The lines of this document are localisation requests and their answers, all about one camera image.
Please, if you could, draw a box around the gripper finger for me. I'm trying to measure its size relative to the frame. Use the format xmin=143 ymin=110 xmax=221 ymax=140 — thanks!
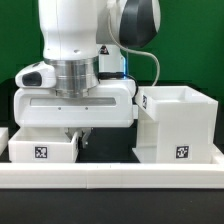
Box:
xmin=65 ymin=128 xmax=79 ymax=141
xmin=80 ymin=128 xmax=92 ymax=148

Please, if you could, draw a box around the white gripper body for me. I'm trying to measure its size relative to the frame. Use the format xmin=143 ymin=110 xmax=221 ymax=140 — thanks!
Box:
xmin=14 ymin=79 xmax=136 ymax=128

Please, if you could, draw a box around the white front drawer box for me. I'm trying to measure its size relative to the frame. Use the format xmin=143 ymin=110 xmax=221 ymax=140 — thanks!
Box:
xmin=8 ymin=128 xmax=78 ymax=163

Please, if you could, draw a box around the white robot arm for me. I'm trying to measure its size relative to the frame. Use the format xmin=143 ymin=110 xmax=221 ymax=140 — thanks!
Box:
xmin=14 ymin=0 xmax=161 ymax=136

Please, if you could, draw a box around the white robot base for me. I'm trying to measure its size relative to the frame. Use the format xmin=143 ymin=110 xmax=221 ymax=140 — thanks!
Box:
xmin=97 ymin=44 xmax=126 ymax=74

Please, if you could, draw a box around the white block at left edge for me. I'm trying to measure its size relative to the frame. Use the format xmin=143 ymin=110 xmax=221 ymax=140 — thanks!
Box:
xmin=0 ymin=128 xmax=9 ymax=156

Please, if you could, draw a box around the white front barrier rail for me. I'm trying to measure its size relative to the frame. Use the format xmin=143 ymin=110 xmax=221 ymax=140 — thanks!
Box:
xmin=0 ymin=143 xmax=224 ymax=190

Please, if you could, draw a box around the white drawer cabinet frame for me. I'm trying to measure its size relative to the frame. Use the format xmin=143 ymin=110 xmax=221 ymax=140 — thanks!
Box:
xmin=133 ymin=86 xmax=218 ymax=163

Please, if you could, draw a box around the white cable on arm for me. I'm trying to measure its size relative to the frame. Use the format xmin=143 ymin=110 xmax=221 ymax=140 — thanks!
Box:
xmin=105 ymin=0 xmax=161 ymax=88

